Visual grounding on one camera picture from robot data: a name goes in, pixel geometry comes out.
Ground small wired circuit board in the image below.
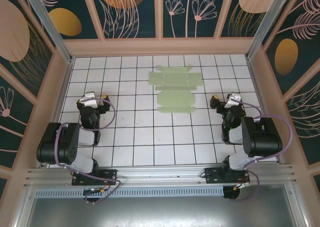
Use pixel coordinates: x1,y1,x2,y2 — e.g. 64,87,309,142
83,186,107,196

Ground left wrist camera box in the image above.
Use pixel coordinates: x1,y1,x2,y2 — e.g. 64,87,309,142
82,91,99,107

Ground grey slotted cable duct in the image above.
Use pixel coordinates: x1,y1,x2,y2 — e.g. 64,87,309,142
34,186,225,198

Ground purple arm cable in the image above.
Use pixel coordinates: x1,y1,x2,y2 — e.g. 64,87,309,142
55,98,123,206
226,99,295,203

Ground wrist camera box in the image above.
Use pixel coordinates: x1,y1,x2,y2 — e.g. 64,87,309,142
82,91,99,107
226,92,243,108

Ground grey metal sheet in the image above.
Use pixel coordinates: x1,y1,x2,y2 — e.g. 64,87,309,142
24,184,301,227

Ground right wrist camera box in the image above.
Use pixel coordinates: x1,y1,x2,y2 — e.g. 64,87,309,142
226,92,243,108

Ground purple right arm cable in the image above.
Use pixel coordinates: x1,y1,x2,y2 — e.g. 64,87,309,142
226,99,295,203

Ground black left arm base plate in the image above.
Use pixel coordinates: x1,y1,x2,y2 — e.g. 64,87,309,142
71,168,118,187

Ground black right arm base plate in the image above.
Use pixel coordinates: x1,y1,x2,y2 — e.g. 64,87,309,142
204,166,251,186

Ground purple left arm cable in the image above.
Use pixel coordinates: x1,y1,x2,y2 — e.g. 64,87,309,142
55,98,123,206

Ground light green paper box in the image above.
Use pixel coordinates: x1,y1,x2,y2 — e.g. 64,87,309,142
147,64,203,115

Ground aluminium mounting rail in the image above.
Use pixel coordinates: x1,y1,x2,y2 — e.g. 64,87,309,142
24,163,296,188

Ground orange white connector wires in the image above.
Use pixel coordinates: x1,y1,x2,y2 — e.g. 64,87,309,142
233,178,251,190

